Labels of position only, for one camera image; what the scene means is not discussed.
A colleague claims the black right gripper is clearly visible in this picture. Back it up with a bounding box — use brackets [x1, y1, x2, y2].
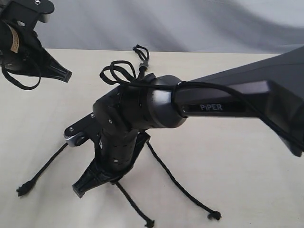
[72, 130, 150, 198]

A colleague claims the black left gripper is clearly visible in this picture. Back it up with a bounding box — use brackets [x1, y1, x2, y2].
[0, 19, 72, 83]

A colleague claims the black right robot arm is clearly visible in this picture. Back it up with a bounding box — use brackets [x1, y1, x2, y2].
[73, 47, 304, 197]

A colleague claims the clear tape piece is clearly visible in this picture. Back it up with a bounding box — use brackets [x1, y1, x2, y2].
[139, 60, 149, 72]

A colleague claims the white backdrop cloth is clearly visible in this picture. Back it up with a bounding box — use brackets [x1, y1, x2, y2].
[35, 0, 304, 53]

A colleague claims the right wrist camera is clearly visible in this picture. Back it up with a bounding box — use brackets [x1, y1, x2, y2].
[64, 113, 101, 147]

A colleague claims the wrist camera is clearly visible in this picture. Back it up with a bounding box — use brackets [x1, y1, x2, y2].
[64, 113, 101, 147]
[0, 0, 55, 30]

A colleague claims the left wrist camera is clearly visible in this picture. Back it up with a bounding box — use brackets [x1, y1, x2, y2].
[0, 0, 55, 30]

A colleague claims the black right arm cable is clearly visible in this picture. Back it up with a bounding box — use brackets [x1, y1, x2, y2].
[99, 60, 304, 152]

